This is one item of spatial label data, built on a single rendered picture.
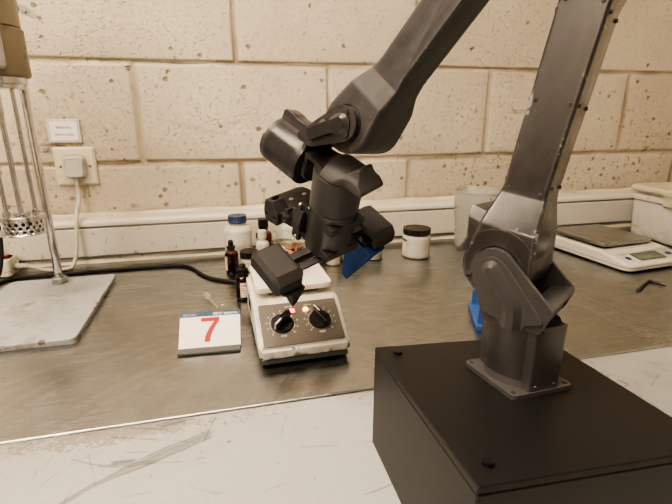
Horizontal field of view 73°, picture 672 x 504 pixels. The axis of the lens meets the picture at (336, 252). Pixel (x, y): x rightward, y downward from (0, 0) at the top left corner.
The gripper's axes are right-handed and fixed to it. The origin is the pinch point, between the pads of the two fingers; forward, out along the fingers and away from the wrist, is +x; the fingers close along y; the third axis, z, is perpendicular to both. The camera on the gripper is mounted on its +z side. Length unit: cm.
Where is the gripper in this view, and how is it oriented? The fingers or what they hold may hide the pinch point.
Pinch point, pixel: (321, 272)
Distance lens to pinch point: 60.3
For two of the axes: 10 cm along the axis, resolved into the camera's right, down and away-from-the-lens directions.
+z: -6.0, -6.3, 4.9
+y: -7.9, 3.6, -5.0
